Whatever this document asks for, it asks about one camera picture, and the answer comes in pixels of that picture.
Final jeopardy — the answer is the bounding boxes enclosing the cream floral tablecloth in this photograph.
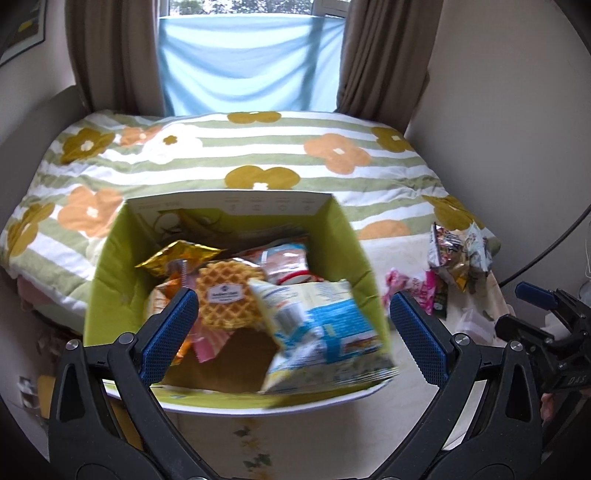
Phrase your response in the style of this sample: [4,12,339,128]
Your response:
[174,244,509,480]

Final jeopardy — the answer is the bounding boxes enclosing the clear plastic container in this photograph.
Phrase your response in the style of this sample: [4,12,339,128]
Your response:
[455,307,502,345]

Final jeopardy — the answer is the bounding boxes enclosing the yellow floor object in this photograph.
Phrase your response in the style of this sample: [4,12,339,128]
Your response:
[36,375,57,417]

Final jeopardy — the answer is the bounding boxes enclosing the blue white snack packet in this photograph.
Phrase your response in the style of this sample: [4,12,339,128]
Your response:
[249,278,400,394]

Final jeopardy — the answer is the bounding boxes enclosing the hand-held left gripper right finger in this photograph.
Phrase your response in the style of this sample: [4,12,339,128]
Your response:
[369,290,544,480]

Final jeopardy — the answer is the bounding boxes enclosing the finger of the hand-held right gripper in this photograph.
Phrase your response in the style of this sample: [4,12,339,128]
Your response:
[515,282,562,311]
[496,313,537,345]

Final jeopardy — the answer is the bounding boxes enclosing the brown curtain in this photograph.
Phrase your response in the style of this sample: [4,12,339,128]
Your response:
[65,0,168,117]
[335,0,440,133]

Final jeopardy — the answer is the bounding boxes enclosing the grey headboard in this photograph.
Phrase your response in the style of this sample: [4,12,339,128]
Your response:
[0,85,91,185]

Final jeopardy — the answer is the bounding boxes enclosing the yellow-green storage box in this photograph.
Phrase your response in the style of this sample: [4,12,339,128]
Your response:
[83,191,394,414]

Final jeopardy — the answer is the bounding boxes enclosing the brown gold snack packet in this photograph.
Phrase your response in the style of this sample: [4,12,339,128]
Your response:
[428,223,477,293]

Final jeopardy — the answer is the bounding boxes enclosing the brown white snack packet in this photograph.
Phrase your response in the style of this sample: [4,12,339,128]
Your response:
[240,240,325,285]

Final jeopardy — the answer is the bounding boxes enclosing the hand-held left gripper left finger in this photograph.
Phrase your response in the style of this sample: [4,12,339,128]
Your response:
[48,287,208,480]

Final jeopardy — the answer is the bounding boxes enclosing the framed houses picture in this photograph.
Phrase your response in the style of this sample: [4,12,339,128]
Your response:
[0,0,49,66]

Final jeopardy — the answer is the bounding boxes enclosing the pink checked snack packet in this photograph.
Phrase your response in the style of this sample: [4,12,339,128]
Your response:
[192,322,234,363]

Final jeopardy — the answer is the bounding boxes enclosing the pink folded blanket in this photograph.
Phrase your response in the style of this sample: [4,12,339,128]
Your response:
[17,276,49,317]

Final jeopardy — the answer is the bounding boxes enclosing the green striped floral blanket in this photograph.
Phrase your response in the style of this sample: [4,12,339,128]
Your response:
[0,110,502,296]

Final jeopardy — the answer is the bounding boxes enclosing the window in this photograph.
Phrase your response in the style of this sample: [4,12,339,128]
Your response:
[168,0,352,18]

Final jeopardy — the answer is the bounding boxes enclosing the round waffle packet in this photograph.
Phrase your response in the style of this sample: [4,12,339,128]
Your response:
[195,259,268,331]

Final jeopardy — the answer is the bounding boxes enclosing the curved black pole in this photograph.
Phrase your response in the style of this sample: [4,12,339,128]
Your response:
[501,198,591,288]

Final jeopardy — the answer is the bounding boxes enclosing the small dark green packet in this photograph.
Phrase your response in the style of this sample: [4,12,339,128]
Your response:
[429,281,450,319]

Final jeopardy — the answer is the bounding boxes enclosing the light blue cloth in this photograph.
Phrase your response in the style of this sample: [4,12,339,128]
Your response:
[158,14,348,117]

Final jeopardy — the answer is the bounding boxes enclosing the shiny gold snack packet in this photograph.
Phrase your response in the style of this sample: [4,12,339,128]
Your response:
[135,240,225,278]

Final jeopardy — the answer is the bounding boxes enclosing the tall white snack packet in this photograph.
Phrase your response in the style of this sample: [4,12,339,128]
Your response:
[464,222,494,278]

